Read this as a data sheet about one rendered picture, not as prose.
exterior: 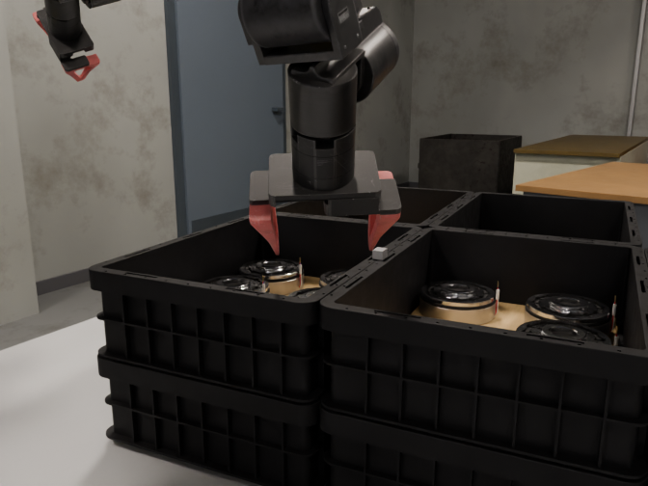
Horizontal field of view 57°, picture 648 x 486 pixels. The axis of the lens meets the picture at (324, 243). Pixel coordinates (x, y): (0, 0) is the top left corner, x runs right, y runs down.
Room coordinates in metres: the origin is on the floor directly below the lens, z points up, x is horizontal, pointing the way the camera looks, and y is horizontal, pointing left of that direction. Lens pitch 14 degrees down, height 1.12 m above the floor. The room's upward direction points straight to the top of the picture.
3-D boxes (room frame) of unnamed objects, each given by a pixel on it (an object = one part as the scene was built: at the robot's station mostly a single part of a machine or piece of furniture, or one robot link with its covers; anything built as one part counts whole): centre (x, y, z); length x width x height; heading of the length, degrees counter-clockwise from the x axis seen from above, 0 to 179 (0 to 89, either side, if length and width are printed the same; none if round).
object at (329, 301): (0.66, -0.21, 0.92); 0.40 x 0.30 x 0.02; 155
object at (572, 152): (5.26, -2.32, 0.38); 2.22 x 0.73 x 0.76; 148
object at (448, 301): (0.80, -0.19, 0.86); 0.10 x 0.10 x 0.01
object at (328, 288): (0.79, 0.06, 0.92); 0.40 x 0.30 x 0.02; 155
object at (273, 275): (0.92, 0.08, 0.86); 0.10 x 0.10 x 0.01
